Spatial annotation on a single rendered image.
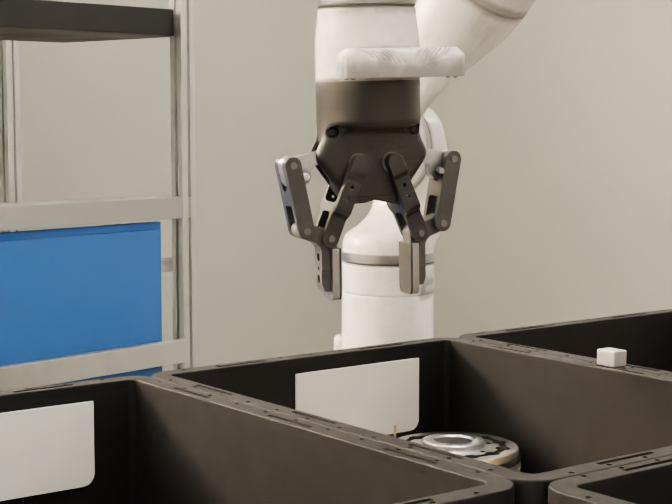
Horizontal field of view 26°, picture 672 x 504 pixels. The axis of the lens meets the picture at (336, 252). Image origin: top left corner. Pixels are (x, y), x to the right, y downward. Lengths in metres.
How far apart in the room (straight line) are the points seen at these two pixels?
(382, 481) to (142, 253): 2.40
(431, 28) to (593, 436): 0.42
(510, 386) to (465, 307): 3.90
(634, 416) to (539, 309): 3.81
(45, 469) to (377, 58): 0.36
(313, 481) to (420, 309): 0.57
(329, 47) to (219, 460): 0.29
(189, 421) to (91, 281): 2.14
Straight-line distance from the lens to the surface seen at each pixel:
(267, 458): 0.92
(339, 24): 1.02
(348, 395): 1.16
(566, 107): 4.80
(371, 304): 1.42
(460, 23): 1.33
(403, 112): 1.02
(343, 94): 1.02
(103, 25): 3.16
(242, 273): 4.63
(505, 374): 1.18
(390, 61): 0.98
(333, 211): 1.03
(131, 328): 3.20
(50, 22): 3.08
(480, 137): 5.00
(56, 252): 3.06
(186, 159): 3.27
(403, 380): 1.20
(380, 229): 1.43
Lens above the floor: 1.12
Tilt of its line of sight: 5 degrees down
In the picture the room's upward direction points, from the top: straight up
